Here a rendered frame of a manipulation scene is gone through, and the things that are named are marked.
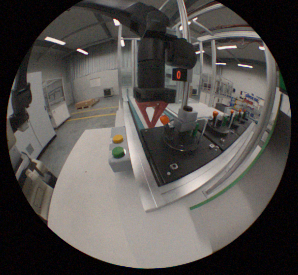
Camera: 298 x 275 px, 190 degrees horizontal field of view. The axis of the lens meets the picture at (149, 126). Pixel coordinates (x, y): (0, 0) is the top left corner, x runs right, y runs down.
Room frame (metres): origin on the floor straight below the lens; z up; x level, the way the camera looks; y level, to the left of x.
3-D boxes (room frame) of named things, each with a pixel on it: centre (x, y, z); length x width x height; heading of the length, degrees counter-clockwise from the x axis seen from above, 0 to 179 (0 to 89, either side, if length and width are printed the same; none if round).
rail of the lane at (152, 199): (0.45, 0.11, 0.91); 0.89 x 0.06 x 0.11; 17
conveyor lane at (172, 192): (0.37, -0.57, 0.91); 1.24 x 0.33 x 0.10; 107
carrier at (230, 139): (0.30, -0.36, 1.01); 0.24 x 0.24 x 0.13; 17
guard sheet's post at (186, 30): (0.45, -0.20, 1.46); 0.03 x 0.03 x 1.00; 17
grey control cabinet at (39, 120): (0.89, 3.30, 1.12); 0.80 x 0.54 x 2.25; 10
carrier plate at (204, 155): (0.23, -0.11, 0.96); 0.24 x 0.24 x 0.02; 17
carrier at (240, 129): (0.38, -0.59, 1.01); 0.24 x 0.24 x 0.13; 17
